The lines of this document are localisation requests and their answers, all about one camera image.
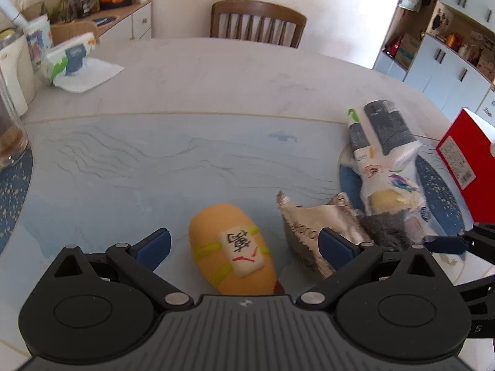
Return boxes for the clear bag with yellow pastry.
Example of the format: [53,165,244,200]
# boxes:
[359,161,431,222]

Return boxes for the white green tissue pack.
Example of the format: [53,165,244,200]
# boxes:
[41,32,100,86]

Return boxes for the white kettle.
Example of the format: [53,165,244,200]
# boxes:
[0,27,37,117]

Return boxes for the white cabinet with shelves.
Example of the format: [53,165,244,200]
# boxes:
[373,0,495,125]

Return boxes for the orange plush toy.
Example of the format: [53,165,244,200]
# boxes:
[188,203,278,296]

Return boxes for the white blue printed carton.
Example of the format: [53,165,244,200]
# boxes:
[25,15,53,72]

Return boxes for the red ornament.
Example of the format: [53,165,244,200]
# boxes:
[384,36,403,57]

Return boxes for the marble patterned desktop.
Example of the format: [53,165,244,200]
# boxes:
[0,38,495,361]

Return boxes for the clear bag of dark dried leaves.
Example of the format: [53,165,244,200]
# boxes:
[359,211,413,250]

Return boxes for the glass jar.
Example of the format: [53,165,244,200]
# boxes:
[0,71,31,169]

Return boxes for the red box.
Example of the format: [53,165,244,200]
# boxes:
[436,107,495,224]

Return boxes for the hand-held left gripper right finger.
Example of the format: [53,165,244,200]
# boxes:
[296,228,442,310]

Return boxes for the white grey label packet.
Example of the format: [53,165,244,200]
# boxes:
[363,100,421,171]

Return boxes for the silver foil packet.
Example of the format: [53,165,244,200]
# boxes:
[276,191,372,278]

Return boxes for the cardboard box with blue print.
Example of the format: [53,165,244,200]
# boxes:
[394,32,421,69]

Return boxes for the brown wooden chair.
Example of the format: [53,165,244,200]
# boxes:
[210,0,308,49]

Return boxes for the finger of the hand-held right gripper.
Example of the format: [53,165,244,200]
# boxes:
[423,222,495,267]
[459,278,495,305]

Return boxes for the white wooden sideboard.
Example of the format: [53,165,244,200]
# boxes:
[23,0,153,44]

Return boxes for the brown cardboard box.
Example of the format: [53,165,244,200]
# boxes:
[50,21,100,46]

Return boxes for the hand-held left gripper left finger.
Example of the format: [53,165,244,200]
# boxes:
[54,228,194,312]

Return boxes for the white paper napkin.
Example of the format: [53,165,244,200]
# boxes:
[54,57,125,94]

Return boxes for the dark snack pack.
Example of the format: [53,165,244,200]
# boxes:
[71,0,101,19]

